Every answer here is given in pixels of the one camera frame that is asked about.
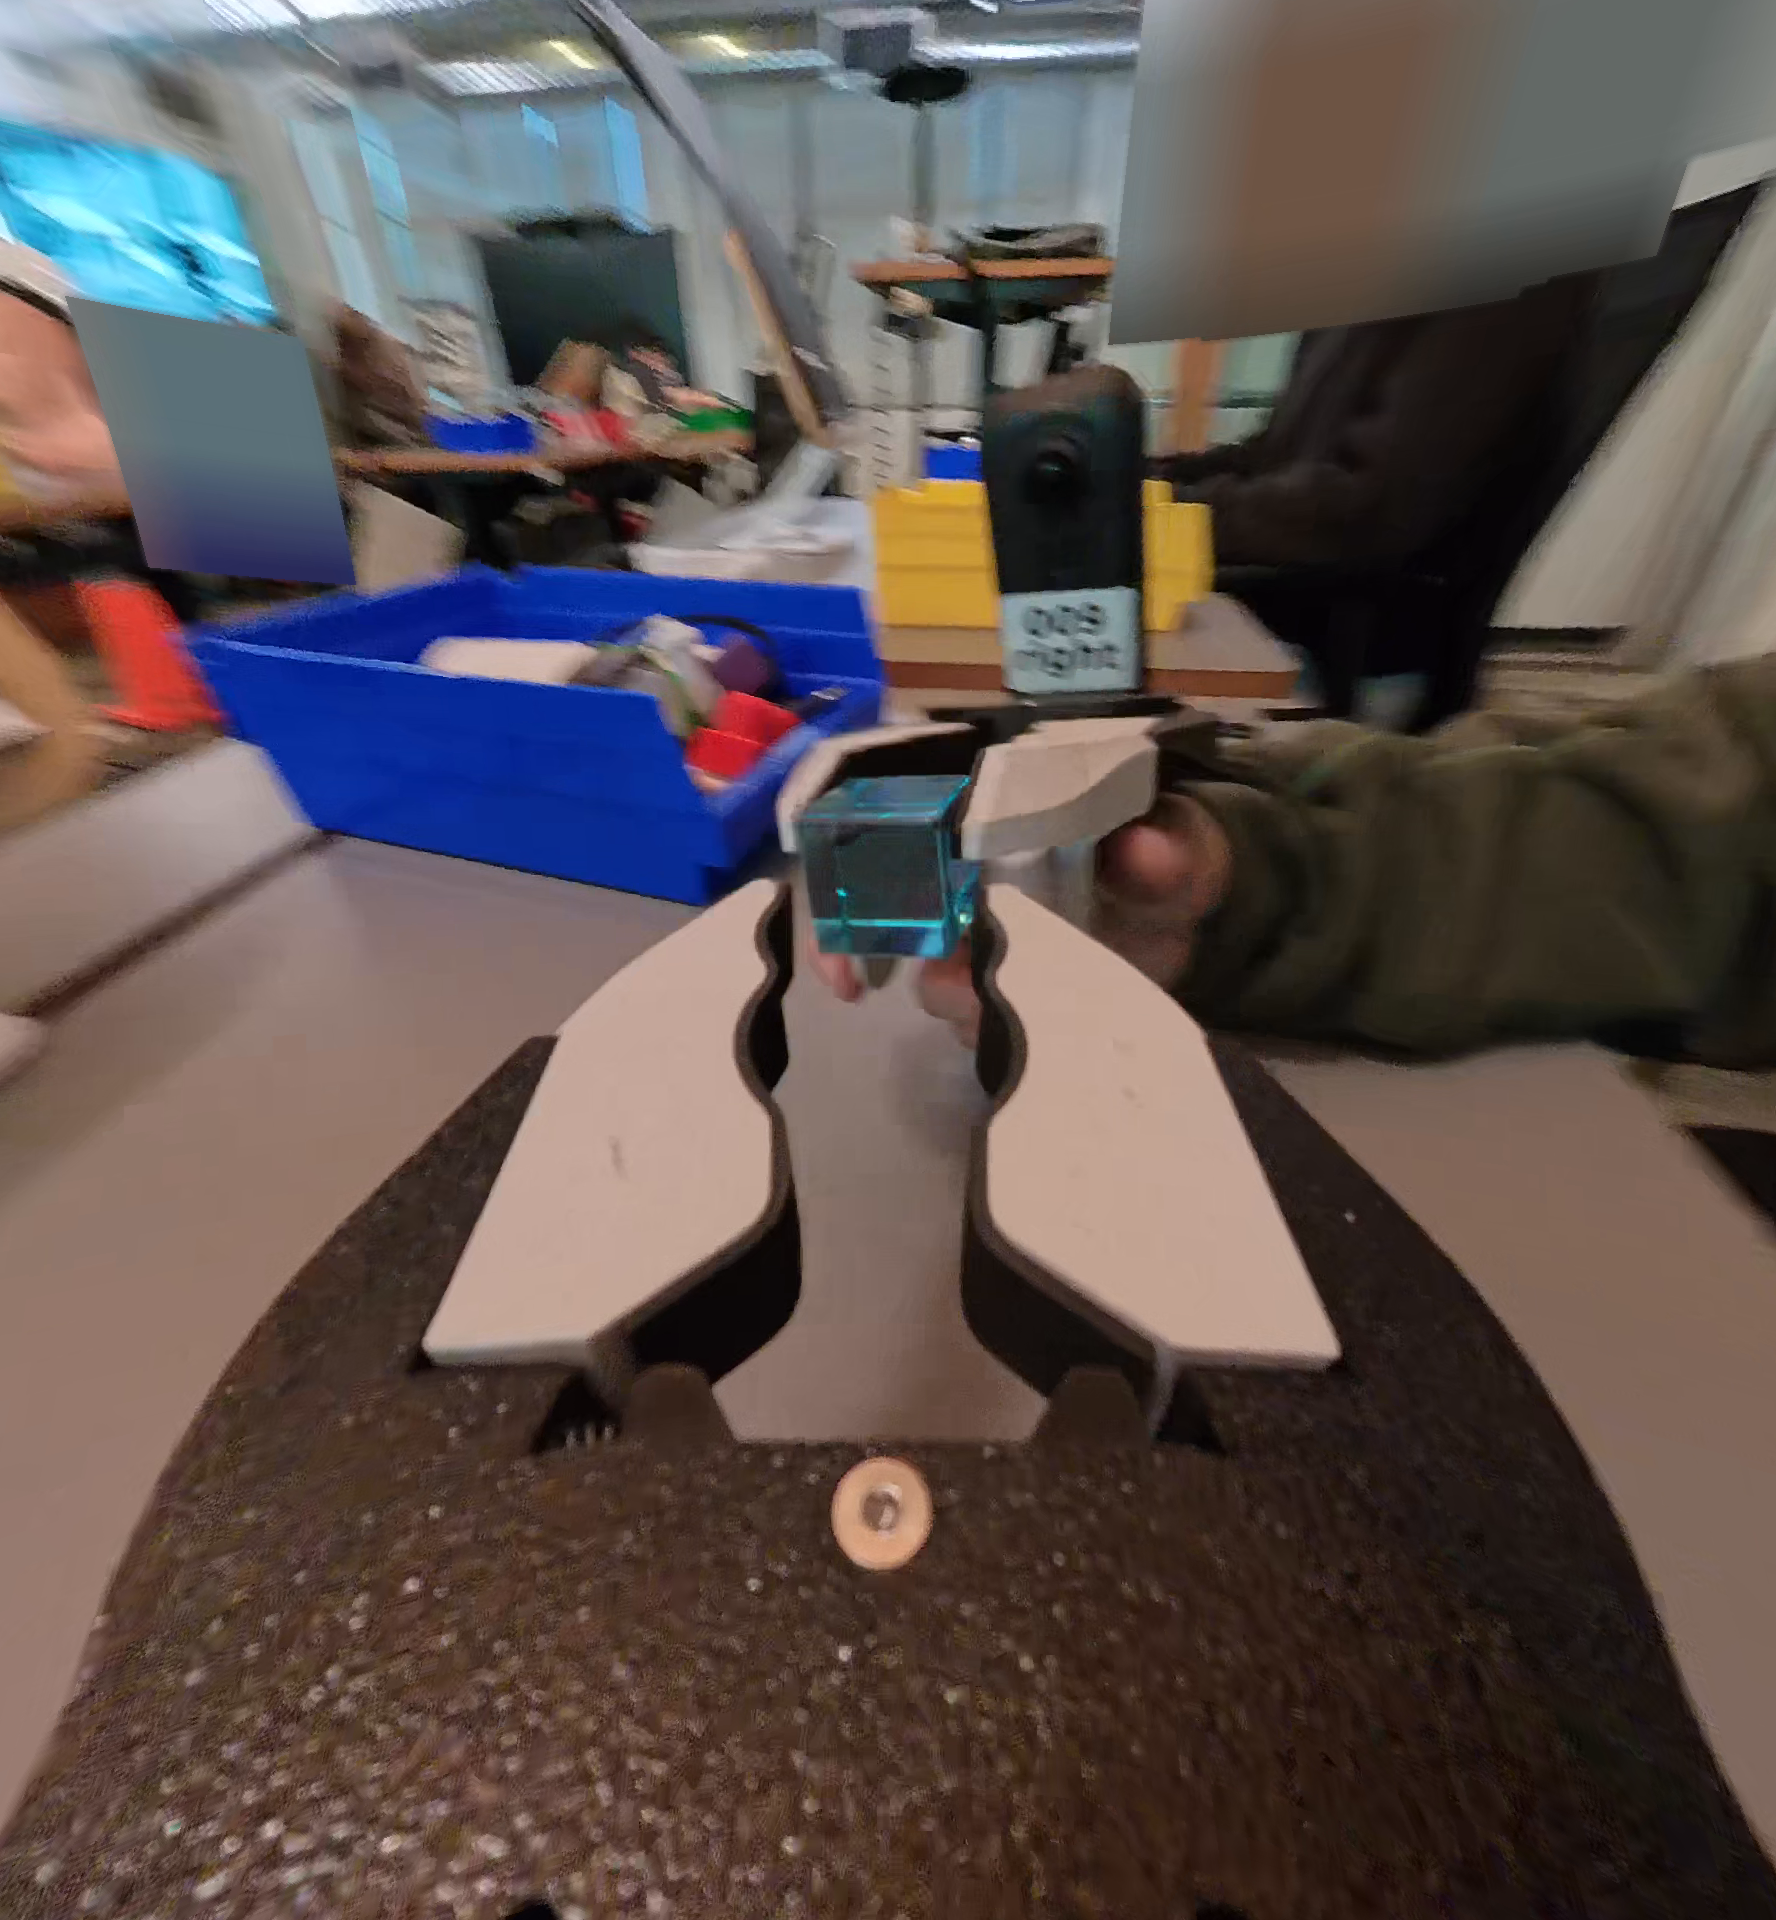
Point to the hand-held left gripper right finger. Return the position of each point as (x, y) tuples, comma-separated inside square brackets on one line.
[(1143, 1200)]

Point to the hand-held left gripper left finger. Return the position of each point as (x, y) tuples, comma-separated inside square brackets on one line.
[(619, 1185)]

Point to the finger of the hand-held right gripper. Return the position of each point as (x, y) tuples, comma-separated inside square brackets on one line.
[(1069, 787), (844, 772)]

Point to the clear cyan cube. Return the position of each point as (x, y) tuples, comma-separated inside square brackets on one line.
[(888, 877)]

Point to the purple cube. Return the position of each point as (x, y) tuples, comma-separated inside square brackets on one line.
[(746, 667)]

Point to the large blue bin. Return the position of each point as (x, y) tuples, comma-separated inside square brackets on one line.
[(454, 765)]

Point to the person's right forearm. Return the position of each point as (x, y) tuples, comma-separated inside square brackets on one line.
[(1503, 870)]

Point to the person's right hand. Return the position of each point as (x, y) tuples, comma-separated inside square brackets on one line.
[(1167, 885)]

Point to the red plastic piece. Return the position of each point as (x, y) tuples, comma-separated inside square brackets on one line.
[(739, 735)]

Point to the yellow bin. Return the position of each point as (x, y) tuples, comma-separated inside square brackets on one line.
[(934, 554)]

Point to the wooden workbench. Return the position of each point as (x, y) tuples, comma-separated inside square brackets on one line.
[(1219, 659)]

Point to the wooden standing desk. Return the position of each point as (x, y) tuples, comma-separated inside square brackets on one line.
[(979, 270)]

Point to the small blue parts bin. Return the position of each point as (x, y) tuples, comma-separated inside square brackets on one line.
[(484, 432)]

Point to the black monitor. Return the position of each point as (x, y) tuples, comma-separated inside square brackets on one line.
[(582, 299)]

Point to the black office chair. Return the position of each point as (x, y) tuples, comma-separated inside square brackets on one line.
[(1699, 375)]

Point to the orange traffic cone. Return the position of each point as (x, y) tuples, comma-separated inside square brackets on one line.
[(146, 659)]

